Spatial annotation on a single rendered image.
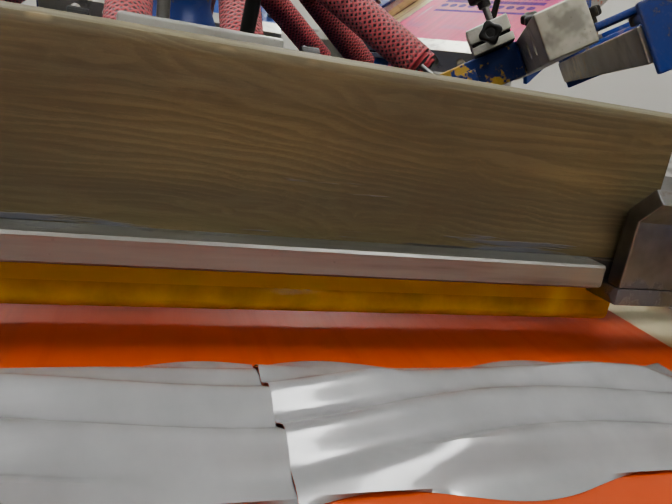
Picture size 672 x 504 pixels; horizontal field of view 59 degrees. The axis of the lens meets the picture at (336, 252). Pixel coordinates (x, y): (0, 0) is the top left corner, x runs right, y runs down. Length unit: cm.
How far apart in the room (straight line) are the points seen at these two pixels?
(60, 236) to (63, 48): 6
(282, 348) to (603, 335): 16
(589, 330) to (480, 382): 11
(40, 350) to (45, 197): 5
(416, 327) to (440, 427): 9
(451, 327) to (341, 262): 8
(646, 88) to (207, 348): 282
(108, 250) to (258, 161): 6
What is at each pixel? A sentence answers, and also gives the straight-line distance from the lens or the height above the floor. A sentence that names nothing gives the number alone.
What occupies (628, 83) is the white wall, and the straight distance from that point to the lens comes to 306.
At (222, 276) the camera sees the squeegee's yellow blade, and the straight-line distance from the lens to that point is 23.
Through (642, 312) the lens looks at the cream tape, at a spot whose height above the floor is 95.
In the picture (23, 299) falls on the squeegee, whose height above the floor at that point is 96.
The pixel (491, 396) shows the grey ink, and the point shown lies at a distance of 20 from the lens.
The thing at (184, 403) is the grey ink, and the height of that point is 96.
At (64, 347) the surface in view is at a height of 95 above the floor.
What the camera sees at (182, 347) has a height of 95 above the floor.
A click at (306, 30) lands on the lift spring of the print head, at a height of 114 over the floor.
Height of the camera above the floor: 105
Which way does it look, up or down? 16 degrees down
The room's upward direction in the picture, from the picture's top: 9 degrees clockwise
